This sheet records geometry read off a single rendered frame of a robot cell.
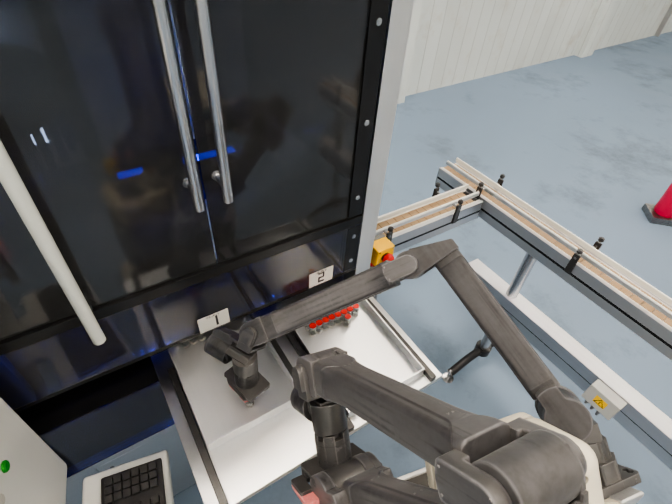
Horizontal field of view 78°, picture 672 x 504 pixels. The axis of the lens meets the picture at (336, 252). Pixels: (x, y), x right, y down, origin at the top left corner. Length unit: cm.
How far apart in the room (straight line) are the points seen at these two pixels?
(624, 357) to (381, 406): 250
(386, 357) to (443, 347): 121
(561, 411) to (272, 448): 67
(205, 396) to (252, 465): 23
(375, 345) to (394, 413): 82
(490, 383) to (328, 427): 180
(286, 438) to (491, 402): 143
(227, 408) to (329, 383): 61
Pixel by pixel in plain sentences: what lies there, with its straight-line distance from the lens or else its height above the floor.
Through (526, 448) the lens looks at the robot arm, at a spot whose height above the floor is 161.
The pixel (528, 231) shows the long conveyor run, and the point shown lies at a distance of 183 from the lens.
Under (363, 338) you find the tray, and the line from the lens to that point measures 132.
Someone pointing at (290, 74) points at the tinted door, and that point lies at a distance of 90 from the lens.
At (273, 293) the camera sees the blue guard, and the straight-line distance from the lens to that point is 123.
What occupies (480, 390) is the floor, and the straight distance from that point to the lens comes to 240.
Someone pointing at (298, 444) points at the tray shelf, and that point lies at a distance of 116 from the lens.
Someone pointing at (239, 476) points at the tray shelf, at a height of 88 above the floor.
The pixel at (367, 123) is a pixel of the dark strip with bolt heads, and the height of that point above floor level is 150.
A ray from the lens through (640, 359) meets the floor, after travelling 300.
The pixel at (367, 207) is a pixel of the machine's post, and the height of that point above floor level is 123.
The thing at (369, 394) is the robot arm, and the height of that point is 148.
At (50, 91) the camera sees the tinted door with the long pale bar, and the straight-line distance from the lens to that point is 80.
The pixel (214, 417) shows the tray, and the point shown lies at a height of 88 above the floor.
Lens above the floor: 195
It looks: 43 degrees down
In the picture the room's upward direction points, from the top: 5 degrees clockwise
